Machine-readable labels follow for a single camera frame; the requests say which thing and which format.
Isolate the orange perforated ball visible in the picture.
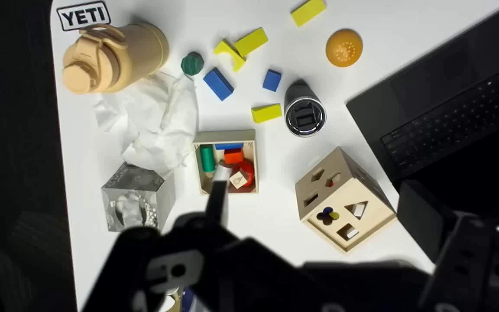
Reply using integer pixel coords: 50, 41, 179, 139
326, 29, 364, 67

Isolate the tan Yeti bottle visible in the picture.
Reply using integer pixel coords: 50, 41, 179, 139
63, 22, 170, 93

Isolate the small wooden tray box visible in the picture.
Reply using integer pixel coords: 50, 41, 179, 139
194, 130, 258, 194

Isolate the yellow block top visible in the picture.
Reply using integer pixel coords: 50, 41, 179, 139
291, 0, 326, 26

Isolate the yellow angled block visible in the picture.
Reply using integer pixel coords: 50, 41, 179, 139
215, 40, 246, 71

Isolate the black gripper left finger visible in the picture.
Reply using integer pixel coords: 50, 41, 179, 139
82, 180, 296, 312

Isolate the small blue block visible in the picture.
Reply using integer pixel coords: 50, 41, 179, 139
262, 69, 283, 92

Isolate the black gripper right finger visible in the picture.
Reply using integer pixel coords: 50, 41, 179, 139
397, 180, 499, 312

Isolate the yellow block lower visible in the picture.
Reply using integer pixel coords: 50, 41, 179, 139
251, 104, 283, 123

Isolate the large blue block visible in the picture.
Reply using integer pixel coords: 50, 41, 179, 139
205, 67, 234, 100

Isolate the yellow block middle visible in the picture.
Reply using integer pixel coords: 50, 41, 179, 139
234, 28, 269, 57

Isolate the black Yeti cup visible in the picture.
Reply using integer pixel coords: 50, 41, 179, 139
284, 80, 326, 135

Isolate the red block in tray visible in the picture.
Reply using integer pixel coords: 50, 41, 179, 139
224, 151, 255, 191

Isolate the wooden shape sorter cube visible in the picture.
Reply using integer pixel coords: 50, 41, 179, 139
295, 147, 395, 251

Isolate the silver tissue box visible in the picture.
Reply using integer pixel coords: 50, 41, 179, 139
101, 163, 175, 232

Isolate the white crumpled tissue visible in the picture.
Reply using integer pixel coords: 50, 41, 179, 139
94, 73, 198, 177

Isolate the Yeti sticker label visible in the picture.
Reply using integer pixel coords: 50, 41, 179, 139
57, 2, 111, 31

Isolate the green cylinder in tray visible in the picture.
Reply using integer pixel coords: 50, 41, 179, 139
199, 144, 215, 173

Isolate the green round block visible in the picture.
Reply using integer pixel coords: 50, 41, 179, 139
180, 52, 205, 76

